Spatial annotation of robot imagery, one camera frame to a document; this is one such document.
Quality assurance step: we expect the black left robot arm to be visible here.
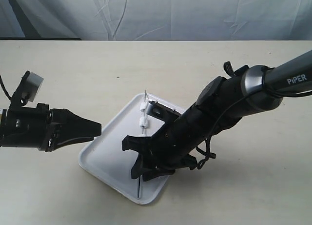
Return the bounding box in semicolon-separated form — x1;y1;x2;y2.
0;103;102;152

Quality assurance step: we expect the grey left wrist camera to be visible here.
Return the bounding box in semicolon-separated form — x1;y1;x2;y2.
10;71;43;108

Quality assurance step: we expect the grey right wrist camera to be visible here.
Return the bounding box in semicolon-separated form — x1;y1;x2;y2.
146;101;181;124

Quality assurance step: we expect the white marshmallow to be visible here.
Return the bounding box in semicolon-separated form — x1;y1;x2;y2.
140;102;148;113
139;116;148;129

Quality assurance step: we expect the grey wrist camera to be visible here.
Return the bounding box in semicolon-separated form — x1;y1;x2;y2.
10;71;43;108
146;101;181;124

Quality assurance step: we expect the thin metal skewer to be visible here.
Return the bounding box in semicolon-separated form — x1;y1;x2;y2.
137;90;148;199

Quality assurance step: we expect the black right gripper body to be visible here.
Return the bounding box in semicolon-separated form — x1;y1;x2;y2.
146;107;217;170

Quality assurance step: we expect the white plastic tray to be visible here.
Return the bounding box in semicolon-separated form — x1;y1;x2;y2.
78;93;185;205

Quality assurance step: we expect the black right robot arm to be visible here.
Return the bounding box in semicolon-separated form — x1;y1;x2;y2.
122;52;312;182

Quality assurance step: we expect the grey wrinkled backdrop cloth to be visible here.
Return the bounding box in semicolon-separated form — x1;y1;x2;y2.
0;0;312;41

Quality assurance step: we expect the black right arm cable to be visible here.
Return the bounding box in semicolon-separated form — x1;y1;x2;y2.
195;66;312;171

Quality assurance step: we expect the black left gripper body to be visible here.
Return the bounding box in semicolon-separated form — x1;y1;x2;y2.
6;103;72;152

